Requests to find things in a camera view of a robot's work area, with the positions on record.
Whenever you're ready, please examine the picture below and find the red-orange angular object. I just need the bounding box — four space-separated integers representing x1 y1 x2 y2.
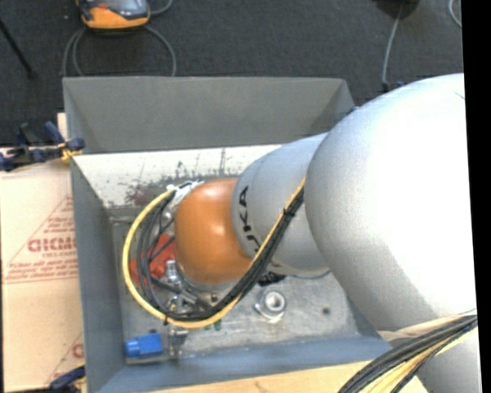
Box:
128 233 180 281

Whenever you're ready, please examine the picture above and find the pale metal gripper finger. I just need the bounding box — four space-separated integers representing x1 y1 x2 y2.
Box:
164 258 182 285
168 326 190 359

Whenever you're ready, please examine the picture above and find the black cylinder on white bracket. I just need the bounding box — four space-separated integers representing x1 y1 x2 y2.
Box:
257 271 287 287

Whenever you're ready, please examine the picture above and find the clear glass cup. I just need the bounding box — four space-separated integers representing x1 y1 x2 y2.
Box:
252 289 288 325

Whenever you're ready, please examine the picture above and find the grey metal bin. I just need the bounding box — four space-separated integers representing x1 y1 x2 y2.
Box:
61 61 397 393

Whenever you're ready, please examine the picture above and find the brown cardboard board, red print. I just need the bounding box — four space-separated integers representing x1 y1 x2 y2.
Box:
0 144 89 393

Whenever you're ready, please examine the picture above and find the blue block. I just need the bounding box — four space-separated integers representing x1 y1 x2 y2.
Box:
122 331 166 365

